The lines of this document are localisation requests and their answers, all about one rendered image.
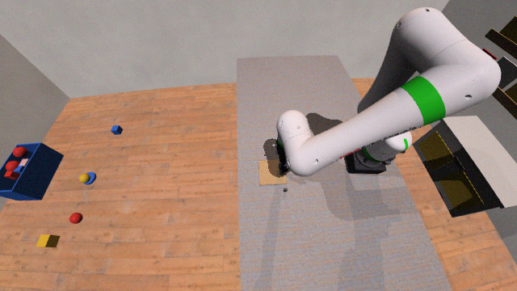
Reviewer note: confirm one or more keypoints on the peach square mat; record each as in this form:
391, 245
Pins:
269, 173

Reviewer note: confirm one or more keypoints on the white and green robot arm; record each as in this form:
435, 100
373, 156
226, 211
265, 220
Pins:
454, 75

